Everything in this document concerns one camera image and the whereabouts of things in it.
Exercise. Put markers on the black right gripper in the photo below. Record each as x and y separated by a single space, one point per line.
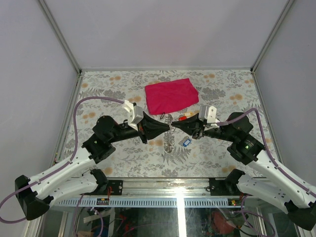
193 125

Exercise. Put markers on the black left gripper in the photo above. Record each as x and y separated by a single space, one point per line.
149 128

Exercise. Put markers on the red tag key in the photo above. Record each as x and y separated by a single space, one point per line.
182 118

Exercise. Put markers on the blue tag key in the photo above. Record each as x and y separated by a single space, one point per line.
186 143

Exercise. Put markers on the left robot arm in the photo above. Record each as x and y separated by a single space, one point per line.
78 174

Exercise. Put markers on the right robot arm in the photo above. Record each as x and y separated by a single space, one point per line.
289 193

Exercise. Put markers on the pink cloth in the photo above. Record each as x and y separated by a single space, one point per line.
171 96

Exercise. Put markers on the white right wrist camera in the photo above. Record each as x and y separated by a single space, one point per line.
207 114

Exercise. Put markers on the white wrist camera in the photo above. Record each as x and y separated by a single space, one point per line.
207 114
134 114

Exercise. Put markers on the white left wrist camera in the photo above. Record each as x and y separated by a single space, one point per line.
134 114

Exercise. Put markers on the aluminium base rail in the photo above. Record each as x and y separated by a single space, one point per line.
149 192

